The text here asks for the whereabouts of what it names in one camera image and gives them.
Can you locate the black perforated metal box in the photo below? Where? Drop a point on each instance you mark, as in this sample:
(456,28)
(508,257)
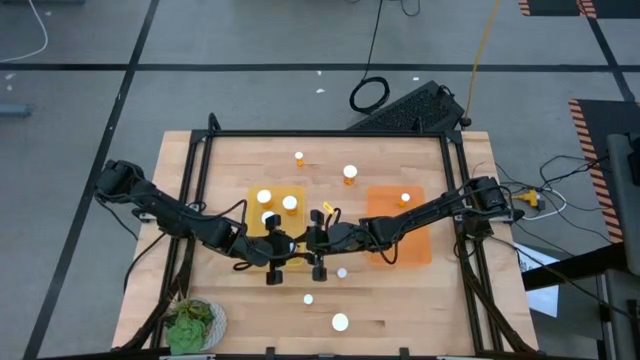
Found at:
(410,110)

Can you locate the white ribbed plant pot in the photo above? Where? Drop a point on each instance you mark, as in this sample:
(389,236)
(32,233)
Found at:
(220,325)

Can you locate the green succulent plant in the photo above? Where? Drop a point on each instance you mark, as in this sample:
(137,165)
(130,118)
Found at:
(185,335)

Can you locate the black desk beam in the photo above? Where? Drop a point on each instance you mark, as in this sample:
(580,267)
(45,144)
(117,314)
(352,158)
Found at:
(575,265)

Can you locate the orange translucent plastic bin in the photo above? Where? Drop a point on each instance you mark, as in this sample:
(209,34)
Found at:
(400,255)

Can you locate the yellow power plug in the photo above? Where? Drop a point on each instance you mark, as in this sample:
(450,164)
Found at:
(527,196)

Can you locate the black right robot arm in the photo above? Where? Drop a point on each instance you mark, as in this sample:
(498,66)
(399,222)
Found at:
(425,210)

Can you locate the large orange pill bottle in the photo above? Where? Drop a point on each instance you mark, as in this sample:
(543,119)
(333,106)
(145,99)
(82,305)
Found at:
(264,196)
(289,202)
(340,322)
(350,171)
(267,216)

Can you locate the grey metal foot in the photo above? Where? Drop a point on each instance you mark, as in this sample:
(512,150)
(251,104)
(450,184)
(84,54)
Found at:
(12,110)

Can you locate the yellow translucent plastic bin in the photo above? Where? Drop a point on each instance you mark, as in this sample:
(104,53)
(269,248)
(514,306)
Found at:
(250,220)

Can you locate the black mat with hazard stripes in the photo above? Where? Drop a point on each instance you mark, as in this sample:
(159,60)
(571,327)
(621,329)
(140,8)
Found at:
(615,7)
(600,120)
(550,6)

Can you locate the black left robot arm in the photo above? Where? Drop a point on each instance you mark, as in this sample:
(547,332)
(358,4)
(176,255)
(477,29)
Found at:
(165,212)

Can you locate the white paper sheet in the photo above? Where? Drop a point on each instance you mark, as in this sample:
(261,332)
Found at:
(542,300)

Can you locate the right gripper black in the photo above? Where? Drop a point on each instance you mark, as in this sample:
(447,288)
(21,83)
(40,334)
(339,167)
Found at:
(340,239)

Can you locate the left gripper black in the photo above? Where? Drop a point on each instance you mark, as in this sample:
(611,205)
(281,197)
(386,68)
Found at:
(260,250)

